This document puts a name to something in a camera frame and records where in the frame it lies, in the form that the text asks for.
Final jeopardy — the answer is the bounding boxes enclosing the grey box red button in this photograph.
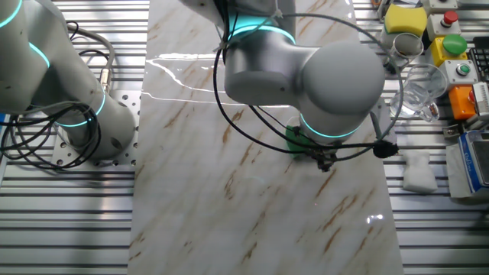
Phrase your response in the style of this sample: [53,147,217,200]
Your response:
[426,10,462,39]

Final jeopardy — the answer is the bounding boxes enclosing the clear glass mug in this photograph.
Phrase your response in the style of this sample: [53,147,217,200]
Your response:
[389,63,449,123]

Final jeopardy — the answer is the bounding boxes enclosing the white folded cloth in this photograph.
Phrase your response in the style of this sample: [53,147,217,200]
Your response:
[401,150,439,194]

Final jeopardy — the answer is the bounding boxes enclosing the black keyboard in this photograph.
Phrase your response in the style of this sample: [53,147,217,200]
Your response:
[468,36,489,83]

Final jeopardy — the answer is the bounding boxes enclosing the yellow sponge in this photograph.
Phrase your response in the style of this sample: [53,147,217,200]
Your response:
[384,4,428,37]

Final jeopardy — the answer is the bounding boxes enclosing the white ribbed device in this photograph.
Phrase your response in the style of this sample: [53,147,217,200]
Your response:
[471,82,489,118]

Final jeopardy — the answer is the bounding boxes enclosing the blue white digital scale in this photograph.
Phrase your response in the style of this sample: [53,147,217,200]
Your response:
[457,129,489,196]

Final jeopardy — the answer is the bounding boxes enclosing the small metal bracket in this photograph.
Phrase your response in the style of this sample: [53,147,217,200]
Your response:
[442,122,461,138]

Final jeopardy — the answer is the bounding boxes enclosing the grey cable metal connector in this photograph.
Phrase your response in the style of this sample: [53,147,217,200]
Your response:
[64,24,116,93]

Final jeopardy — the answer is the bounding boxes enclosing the marble pattern board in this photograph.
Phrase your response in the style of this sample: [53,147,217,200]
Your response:
[128,0,404,275]

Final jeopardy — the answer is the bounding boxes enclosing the green sponge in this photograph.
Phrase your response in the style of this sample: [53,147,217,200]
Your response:
[285,125,318,158]

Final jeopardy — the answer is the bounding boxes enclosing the black cable bundle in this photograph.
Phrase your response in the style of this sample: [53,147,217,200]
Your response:
[0,102,102,170]

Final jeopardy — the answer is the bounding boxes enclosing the plain grey switch box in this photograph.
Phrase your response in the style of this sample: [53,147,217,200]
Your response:
[422,0,459,15]

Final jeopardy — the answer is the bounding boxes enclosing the grey box small green button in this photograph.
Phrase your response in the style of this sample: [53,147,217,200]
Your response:
[439,60,479,87]

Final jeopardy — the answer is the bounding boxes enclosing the orange box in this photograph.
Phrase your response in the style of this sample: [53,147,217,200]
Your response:
[449,84,478,121]

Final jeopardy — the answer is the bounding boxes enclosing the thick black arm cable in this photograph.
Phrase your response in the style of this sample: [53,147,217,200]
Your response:
[212,0,318,156]

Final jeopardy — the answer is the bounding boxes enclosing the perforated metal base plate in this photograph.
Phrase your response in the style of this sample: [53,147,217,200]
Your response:
[51,89,139,168]

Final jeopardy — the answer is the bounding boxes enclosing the small clear glass cup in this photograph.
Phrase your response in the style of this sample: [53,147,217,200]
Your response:
[385,32,424,73]

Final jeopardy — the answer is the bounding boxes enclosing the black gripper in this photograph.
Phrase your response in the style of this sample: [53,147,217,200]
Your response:
[307,144,341,173]

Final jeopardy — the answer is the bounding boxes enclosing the yellow box green button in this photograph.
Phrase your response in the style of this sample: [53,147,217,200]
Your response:
[429,34,469,68]

